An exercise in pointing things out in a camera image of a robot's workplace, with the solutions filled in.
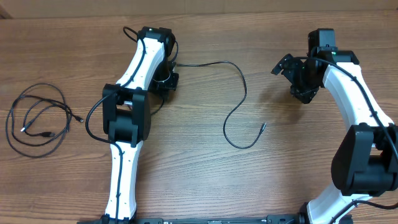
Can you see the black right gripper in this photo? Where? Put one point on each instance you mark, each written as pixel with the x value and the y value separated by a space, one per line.
pixel 305 93

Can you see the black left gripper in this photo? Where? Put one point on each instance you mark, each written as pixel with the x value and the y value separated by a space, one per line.
pixel 172 84

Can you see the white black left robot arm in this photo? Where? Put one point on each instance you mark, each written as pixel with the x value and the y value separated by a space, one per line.
pixel 127 116

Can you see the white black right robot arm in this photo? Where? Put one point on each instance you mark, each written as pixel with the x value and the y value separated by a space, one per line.
pixel 365 164

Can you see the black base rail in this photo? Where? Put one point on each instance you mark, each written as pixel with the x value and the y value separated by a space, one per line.
pixel 217 220

